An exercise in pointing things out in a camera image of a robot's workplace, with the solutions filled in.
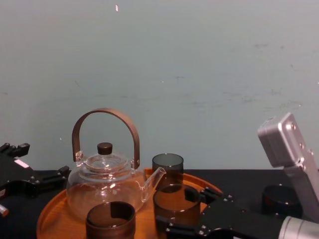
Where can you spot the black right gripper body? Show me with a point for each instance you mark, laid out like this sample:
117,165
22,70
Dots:
231,221

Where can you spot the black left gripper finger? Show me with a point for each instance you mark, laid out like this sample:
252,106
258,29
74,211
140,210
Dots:
17,150
47,178

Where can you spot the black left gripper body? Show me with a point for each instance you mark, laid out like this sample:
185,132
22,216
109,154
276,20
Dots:
15,176

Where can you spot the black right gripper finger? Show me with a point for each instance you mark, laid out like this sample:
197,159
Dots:
197,195
184,230

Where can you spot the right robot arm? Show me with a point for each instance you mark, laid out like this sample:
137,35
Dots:
294,154

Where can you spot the round orange wooden tray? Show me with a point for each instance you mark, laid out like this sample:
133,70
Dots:
58,214

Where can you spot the smoked glass cup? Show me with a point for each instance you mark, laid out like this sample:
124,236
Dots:
172,161
174,211
99,224
279,201

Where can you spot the black table cloth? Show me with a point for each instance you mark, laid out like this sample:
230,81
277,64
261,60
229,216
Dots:
239,181

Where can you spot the glass lid with brown knob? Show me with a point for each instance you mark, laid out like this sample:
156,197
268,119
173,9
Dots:
104,149

